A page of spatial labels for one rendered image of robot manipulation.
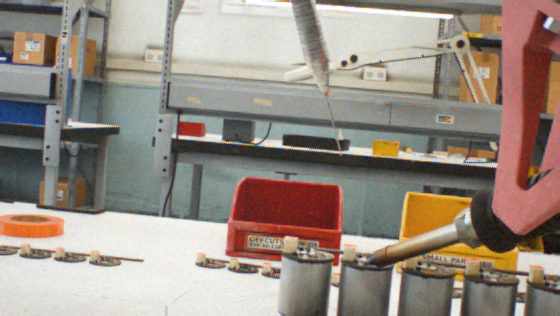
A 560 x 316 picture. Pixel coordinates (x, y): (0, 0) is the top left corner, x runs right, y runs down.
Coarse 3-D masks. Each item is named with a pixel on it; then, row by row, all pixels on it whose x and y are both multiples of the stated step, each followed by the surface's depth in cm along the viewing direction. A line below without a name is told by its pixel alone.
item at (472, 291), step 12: (492, 276) 31; (468, 288) 31; (480, 288) 30; (492, 288) 30; (504, 288) 30; (516, 288) 31; (468, 300) 31; (480, 300) 30; (492, 300) 30; (504, 300) 30; (516, 300) 31; (468, 312) 31; (480, 312) 30; (492, 312) 30; (504, 312) 30
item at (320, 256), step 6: (282, 252) 33; (294, 252) 32; (318, 252) 33; (324, 252) 34; (294, 258) 32; (300, 258) 32; (306, 258) 32; (312, 258) 32; (318, 258) 32; (324, 258) 32; (330, 258) 32
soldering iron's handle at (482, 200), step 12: (552, 168) 24; (528, 180) 24; (480, 192) 25; (492, 192) 25; (480, 204) 25; (480, 216) 25; (492, 216) 25; (552, 216) 23; (480, 228) 25; (492, 228) 25; (504, 228) 24; (540, 228) 23; (552, 228) 23; (492, 240) 25; (504, 240) 25; (516, 240) 25; (504, 252) 25
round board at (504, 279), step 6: (480, 270) 32; (468, 276) 31; (474, 276) 31; (480, 276) 31; (504, 276) 31; (510, 276) 31; (486, 282) 30; (492, 282) 30; (498, 282) 30; (504, 282) 30; (510, 282) 30; (516, 282) 30
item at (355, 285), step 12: (348, 276) 32; (360, 276) 31; (372, 276) 31; (384, 276) 31; (348, 288) 32; (360, 288) 31; (372, 288) 31; (384, 288) 31; (348, 300) 32; (360, 300) 31; (372, 300) 31; (384, 300) 32; (336, 312) 32; (348, 312) 32; (360, 312) 31; (372, 312) 31; (384, 312) 32
